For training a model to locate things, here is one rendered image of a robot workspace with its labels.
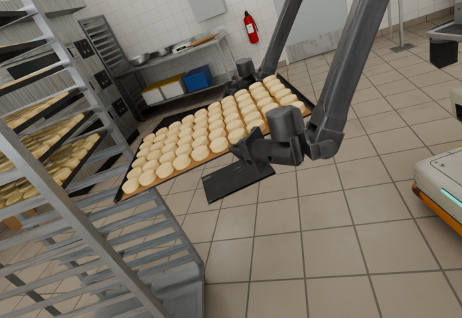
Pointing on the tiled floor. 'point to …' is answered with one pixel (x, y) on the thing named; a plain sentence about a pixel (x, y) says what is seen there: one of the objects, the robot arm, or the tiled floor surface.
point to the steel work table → (180, 55)
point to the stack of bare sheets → (232, 180)
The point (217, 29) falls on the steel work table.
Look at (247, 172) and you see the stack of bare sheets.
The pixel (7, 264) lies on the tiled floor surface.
